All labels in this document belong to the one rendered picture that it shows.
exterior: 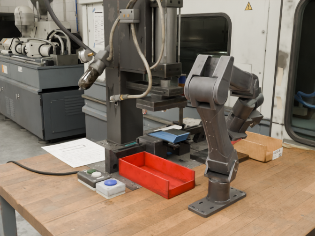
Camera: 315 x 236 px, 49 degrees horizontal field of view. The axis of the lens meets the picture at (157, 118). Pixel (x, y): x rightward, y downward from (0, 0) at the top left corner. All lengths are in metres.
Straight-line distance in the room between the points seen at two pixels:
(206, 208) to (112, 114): 0.71
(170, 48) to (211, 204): 0.59
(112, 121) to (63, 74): 2.91
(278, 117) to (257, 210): 0.75
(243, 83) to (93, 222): 0.56
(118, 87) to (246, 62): 0.71
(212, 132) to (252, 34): 1.00
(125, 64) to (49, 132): 3.13
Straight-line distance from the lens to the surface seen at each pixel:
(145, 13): 1.33
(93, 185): 1.13
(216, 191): 1.02
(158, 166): 1.24
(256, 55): 1.83
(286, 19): 1.69
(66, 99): 4.47
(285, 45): 1.68
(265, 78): 1.80
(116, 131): 1.55
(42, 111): 4.39
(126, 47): 1.42
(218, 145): 0.95
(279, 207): 1.09
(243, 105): 1.09
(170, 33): 1.30
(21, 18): 5.65
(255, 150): 1.42
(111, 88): 1.53
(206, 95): 0.84
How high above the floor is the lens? 1.39
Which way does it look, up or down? 14 degrees down
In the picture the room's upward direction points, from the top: straight up
